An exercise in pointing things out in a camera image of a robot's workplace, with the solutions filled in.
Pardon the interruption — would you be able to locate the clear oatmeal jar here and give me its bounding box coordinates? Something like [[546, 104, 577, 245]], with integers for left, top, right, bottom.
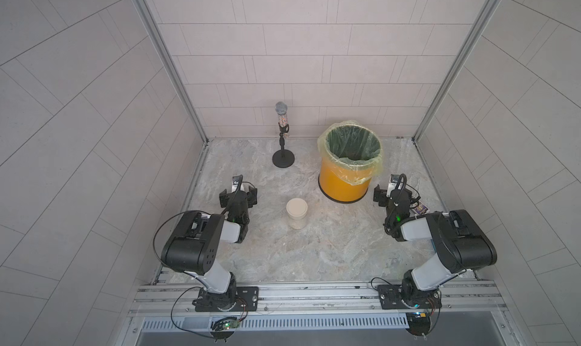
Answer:
[[286, 198, 308, 230]]

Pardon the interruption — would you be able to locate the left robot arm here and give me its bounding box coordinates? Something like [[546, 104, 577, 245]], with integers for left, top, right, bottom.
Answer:
[[154, 175, 257, 312]]

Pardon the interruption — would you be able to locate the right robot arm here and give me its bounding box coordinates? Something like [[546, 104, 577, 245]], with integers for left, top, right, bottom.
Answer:
[[373, 173, 497, 310]]

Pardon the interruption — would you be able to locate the purple patterned card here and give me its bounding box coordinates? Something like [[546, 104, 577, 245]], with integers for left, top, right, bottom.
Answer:
[[410, 202, 430, 215]]

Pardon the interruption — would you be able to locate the microphone on black stand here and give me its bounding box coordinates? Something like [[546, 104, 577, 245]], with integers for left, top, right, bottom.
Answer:
[[272, 102, 295, 168]]

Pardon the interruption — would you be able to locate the orange trash bin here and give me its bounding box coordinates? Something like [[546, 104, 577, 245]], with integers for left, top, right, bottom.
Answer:
[[317, 120, 384, 204]]

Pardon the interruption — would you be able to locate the right circuit board module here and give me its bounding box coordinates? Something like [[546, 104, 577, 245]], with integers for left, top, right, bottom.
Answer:
[[405, 312, 431, 337]]

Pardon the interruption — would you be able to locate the circuit board module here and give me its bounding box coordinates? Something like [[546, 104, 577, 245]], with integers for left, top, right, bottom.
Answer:
[[405, 312, 431, 337], [210, 317, 240, 341]]

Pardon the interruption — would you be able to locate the left circuit board module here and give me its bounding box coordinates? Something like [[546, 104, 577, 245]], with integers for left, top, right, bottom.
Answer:
[[210, 317, 240, 341]]

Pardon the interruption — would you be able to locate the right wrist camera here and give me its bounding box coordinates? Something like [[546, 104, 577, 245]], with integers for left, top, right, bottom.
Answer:
[[387, 173, 407, 193]]

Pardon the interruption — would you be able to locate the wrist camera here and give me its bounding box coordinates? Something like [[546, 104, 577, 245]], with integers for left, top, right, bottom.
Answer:
[[231, 175, 245, 193], [387, 173, 407, 193]]

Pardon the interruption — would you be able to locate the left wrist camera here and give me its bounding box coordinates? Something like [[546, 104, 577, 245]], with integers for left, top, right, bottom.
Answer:
[[231, 175, 245, 193]]

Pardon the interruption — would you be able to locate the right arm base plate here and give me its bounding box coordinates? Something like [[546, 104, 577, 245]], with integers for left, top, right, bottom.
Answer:
[[377, 284, 442, 311]]

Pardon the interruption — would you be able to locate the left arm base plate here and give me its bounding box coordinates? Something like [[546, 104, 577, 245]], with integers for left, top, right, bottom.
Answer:
[[192, 286, 260, 312]]

